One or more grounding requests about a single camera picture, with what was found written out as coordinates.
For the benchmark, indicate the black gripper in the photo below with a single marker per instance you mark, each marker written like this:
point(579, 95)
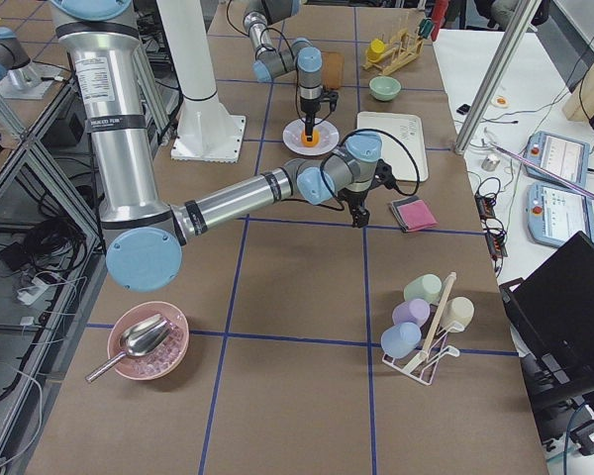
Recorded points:
point(308, 105)
point(355, 199)

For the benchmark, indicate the small black device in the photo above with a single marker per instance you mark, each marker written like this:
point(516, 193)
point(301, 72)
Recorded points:
point(463, 109)

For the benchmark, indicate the pink grabber stick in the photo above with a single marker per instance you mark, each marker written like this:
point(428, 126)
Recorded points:
point(542, 173)

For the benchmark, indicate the small metal cylinder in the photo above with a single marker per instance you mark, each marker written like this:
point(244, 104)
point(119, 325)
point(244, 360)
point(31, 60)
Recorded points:
point(490, 162)

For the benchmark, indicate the beige plastic cup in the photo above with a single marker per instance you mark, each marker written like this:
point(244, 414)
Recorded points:
point(457, 310)

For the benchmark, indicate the fried egg toy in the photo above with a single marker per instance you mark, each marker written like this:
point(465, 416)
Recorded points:
point(500, 102)

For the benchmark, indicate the green ceramic bowl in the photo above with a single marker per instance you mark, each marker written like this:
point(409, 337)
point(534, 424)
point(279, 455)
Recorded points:
point(384, 88)

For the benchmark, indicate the upper teach pendant tablet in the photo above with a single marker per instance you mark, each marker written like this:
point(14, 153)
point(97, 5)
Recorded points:
point(567, 158)

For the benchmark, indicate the pink bowl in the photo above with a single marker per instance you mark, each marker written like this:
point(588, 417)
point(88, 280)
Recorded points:
point(166, 357)

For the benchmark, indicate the wooden dish rack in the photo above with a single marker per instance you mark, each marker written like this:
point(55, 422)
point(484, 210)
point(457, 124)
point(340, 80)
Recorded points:
point(402, 47)

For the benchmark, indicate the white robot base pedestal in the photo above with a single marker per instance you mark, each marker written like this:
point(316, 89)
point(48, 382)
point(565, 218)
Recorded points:
point(206, 131)

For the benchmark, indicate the orange fruit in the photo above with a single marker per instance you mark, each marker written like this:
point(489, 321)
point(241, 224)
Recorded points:
point(310, 140)

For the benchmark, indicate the dark green mug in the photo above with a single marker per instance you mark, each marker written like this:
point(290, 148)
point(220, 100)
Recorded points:
point(425, 28)

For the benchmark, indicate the white round plate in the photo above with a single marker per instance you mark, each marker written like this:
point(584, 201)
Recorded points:
point(324, 138)

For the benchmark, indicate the teach pendant tablet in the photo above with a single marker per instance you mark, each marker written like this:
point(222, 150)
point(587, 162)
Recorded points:
point(556, 214)
point(567, 158)

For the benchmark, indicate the black laptop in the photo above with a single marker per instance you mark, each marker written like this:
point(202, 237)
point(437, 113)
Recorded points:
point(553, 312)

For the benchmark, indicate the pink and grey cloths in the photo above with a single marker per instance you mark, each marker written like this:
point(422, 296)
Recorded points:
point(412, 214)

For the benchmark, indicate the yellow mug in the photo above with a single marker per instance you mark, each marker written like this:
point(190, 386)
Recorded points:
point(375, 50)

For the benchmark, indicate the aluminium frame post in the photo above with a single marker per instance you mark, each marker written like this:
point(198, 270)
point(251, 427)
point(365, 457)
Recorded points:
point(513, 18)

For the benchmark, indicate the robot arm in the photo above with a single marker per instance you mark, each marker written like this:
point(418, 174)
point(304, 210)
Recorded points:
point(145, 219)
point(299, 56)

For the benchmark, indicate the green plastic cup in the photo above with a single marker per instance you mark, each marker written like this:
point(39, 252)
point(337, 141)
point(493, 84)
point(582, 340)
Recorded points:
point(427, 287)

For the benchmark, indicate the white wire cup rack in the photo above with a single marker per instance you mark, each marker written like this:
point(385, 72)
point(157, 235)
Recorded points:
point(421, 363)

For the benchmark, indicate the blue plastic cup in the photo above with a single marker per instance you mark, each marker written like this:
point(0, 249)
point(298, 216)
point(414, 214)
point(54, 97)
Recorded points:
point(401, 339)

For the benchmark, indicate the metal scoop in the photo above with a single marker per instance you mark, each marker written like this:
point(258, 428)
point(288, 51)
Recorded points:
point(137, 341)

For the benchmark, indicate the lower teach pendant tablet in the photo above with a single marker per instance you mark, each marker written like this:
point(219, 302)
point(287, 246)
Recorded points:
point(556, 214)

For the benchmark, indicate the purple plastic cup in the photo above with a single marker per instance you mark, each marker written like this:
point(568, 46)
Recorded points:
point(415, 311)

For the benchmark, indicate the red cylinder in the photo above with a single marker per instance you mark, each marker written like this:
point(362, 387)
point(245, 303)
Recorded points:
point(439, 13)

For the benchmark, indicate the wooden cutting board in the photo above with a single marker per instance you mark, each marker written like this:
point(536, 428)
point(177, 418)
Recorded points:
point(332, 70)

